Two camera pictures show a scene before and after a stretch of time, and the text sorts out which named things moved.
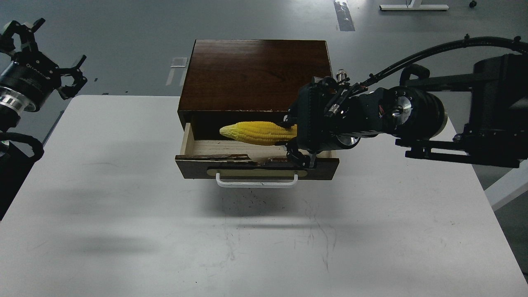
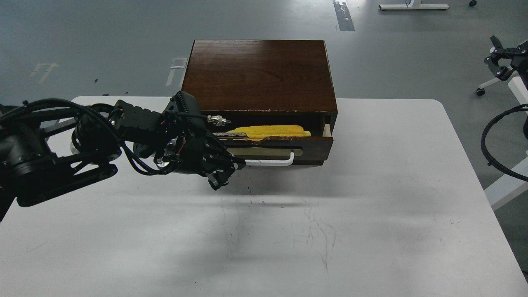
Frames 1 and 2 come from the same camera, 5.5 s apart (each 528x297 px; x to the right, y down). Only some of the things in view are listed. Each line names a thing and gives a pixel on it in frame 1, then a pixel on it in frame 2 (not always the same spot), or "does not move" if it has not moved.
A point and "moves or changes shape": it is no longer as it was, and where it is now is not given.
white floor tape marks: (180, 62) does not move
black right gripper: (358, 114) → (519, 62)
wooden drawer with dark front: (229, 158) moves or changes shape
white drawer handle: (241, 184) → (271, 163)
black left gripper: (29, 78) → (186, 145)
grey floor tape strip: (344, 17) does not move
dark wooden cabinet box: (250, 77) does not move
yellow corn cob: (259, 133) moves or changes shape
